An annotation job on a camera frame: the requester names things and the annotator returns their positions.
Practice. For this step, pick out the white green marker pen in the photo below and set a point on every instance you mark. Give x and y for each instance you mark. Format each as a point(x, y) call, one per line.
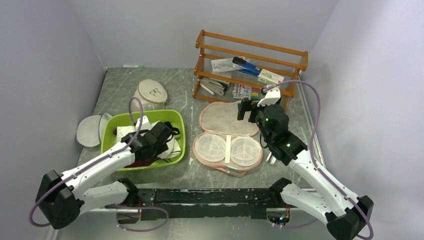
point(133, 66)

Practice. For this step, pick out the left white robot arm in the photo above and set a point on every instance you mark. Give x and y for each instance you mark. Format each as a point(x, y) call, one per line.
point(79, 180)

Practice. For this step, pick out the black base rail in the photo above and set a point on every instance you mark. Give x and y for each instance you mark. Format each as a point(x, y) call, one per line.
point(173, 203)

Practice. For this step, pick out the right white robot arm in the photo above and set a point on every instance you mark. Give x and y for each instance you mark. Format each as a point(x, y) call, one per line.
point(344, 213)

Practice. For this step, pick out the white staples box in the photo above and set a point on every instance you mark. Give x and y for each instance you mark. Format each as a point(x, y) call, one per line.
point(268, 78)

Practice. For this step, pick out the blue stapler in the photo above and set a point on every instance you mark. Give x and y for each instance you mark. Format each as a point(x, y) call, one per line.
point(247, 67)

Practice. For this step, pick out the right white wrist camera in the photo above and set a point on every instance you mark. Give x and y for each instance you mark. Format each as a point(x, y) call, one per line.
point(271, 97)

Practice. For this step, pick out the white plastic packet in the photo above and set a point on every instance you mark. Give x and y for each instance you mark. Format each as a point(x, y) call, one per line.
point(224, 65)

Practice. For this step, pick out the white garment in basin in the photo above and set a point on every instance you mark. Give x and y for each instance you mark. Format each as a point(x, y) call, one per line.
point(122, 131)

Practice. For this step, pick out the coloured marker pack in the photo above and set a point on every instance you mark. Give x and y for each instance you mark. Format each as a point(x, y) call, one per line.
point(241, 91)

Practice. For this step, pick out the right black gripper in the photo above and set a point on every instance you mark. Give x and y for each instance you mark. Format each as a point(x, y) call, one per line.
point(247, 105)

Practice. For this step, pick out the grey black stapler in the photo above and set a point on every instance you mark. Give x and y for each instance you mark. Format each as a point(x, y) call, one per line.
point(215, 86)

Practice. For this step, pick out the white black bra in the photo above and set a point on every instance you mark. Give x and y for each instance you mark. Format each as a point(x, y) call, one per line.
point(174, 148)

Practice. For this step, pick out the orange wooden shelf rack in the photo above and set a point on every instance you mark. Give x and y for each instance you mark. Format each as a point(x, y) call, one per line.
point(280, 60)

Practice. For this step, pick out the floral mesh laundry bag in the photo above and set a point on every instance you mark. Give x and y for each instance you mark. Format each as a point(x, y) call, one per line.
point(226, 144)

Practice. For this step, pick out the dark red garment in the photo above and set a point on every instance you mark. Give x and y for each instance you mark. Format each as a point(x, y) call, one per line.
point(142, 163)

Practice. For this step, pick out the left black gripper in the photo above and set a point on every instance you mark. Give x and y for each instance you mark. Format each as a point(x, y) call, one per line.
point(161, 147)

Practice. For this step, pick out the small white rectangular block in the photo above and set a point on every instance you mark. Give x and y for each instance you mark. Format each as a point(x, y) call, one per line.
point(270, 159)

